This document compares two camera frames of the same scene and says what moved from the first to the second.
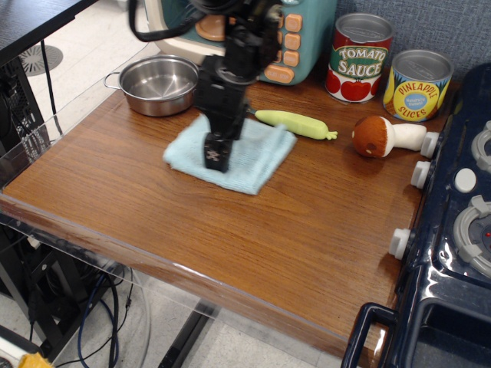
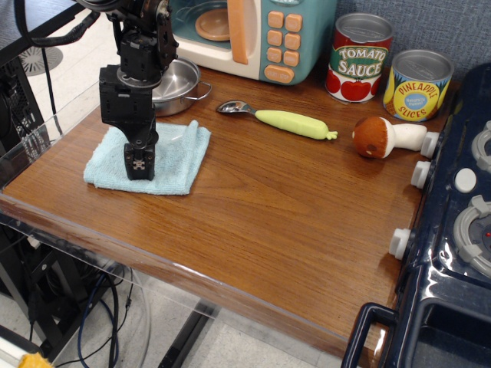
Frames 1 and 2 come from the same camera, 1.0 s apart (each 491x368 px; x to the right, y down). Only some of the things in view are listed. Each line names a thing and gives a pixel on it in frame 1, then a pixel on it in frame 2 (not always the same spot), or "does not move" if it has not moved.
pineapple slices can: x=416 y=84 does not move
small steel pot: x=156 y=85 does not move
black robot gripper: x=222 y=93 -> x=127 y=106
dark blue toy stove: x=443 y=297 does not move
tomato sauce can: x=361 y=44 does not move
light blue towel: x=251 y=160 -> x=179 y=156
